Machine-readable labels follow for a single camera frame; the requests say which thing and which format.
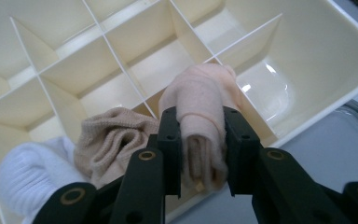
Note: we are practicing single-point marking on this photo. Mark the white sock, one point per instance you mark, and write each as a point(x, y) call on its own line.
point(28, 177)

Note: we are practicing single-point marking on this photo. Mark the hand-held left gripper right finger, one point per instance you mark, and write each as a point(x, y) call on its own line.
point(242, 155)

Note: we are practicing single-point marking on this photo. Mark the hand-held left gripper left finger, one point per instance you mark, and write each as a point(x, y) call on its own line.
point(171, 155)

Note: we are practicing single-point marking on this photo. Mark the cream divided storage box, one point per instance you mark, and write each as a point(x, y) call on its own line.
point(261, 62)

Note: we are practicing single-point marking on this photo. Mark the beige sock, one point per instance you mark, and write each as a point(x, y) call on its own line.
point(202, 109)
point(112, 146)

